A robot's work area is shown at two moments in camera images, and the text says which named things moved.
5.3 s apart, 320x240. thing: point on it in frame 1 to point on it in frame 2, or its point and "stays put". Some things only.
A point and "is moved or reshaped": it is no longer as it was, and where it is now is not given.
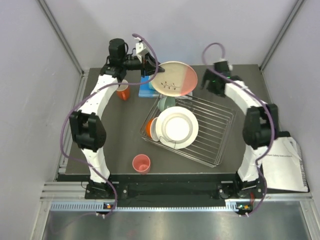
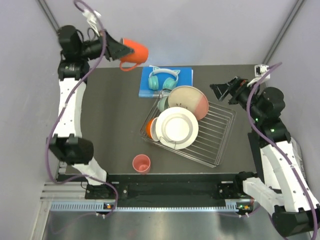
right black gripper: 210,76 to 236,86
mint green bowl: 166,102 stays put
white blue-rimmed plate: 177,127 stays put
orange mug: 123,91 is moved or reshaped
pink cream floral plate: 179,79 to 189,97
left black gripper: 151,65 to 114,50
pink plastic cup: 141,163 stays put
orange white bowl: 151,129 stays put
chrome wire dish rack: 215,124 stays put
